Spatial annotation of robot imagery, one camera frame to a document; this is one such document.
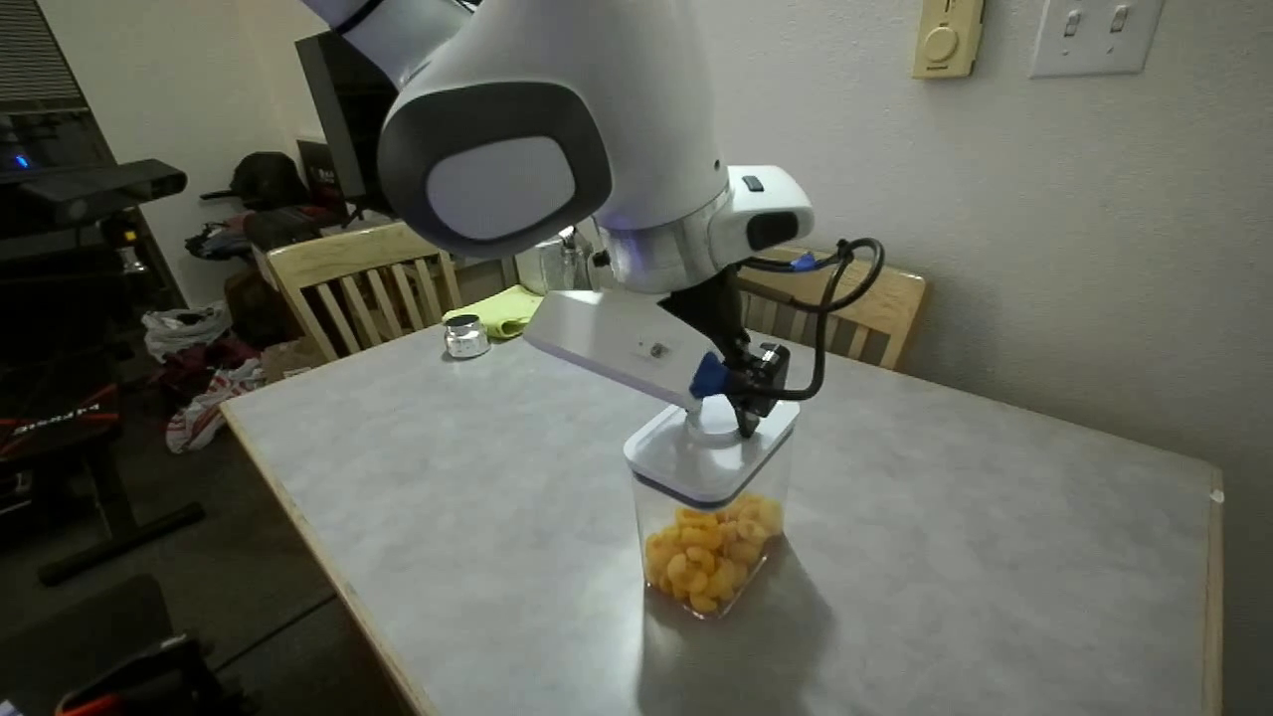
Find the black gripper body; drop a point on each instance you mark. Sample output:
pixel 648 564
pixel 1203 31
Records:
pixel 717 321

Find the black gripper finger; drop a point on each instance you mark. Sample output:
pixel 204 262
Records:
pixel 745 400
pixel 777 372

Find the white lid with round button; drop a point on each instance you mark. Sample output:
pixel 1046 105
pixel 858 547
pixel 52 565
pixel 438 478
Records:
pixel 700 458

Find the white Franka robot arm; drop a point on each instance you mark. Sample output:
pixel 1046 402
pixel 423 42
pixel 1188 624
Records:
pixel 532 123

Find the clear plastic container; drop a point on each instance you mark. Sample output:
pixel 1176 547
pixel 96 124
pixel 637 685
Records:
pixel 717 530

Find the wooden chair with solid backrest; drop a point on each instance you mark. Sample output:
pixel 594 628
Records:
pixel 890 302

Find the green cloth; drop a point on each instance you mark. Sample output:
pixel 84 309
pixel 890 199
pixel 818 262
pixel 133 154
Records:
pixel 503 313

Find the round silver metal tin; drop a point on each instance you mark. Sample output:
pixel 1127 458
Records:
pixel 463 340

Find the light wooden slatted chair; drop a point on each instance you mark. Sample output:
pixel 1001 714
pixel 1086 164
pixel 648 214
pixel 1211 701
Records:
pixel 345 251

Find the pile of clothes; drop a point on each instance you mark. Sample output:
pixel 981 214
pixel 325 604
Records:
pixel 202 400

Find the black metal stand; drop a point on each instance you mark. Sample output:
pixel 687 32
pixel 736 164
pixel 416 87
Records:
pixel 113 490

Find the black bag with red trim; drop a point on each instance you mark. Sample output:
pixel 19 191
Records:
pixel 146 682

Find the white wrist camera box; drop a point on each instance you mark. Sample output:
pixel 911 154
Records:
pixel 610 340

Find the beige wall thermostat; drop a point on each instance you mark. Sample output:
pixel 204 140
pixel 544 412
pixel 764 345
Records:
pixel 947 42

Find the white light switch plate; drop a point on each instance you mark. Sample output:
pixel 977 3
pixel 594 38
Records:
pixel 1098 32

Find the black depth camera bar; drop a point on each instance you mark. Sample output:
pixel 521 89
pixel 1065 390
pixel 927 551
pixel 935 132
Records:
pixel 106 186

